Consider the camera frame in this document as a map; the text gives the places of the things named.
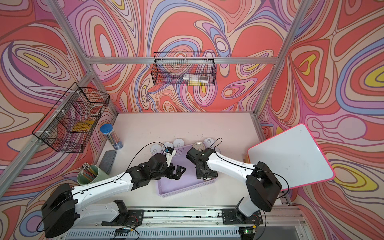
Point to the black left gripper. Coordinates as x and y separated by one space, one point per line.
177 175

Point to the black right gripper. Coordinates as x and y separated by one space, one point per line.
200 175

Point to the lilac plastic basket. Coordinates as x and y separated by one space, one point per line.
188 180

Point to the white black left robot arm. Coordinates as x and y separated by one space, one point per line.
68 206

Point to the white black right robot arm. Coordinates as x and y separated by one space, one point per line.
262 184

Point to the markers in back basket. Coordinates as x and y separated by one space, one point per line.
195 80

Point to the yellow item in left basket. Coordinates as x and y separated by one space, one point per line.
82 126

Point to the yellow can white lid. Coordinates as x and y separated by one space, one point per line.
208 142

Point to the white lid can far left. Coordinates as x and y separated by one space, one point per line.
156 148

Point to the grey whiteboard eraser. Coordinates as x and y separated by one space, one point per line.
107 161

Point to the blue lid pencil tube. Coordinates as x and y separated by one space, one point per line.
108 131

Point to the green cup with pencils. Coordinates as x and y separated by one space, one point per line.
90 174

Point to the pink framed whiteboard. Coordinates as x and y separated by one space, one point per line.
295 157

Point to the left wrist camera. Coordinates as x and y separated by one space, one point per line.
169 153

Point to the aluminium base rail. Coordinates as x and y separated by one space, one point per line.
284 222

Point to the black wire basket back wall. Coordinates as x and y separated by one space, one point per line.
169 67

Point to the black wire basket wall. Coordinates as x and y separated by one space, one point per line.
169 67
76 104

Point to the black wire basket left wall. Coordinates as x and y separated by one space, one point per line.
76 104

